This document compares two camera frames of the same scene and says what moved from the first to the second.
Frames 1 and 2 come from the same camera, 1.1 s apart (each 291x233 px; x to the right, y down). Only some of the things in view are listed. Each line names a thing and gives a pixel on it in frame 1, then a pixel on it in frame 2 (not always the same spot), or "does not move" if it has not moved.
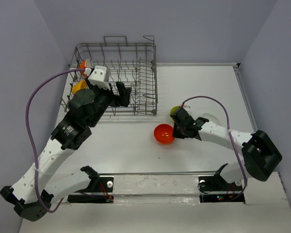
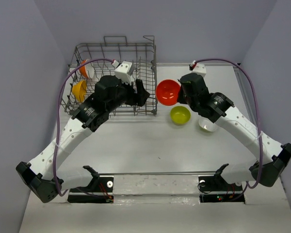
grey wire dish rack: x=116 y=60 does not move
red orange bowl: x=163 y=134 → x=167 y=91
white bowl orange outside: x=84 y=64 does not move
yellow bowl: x=79 y=86 does not move
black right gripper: x=177 y=135 → x=181 y=98
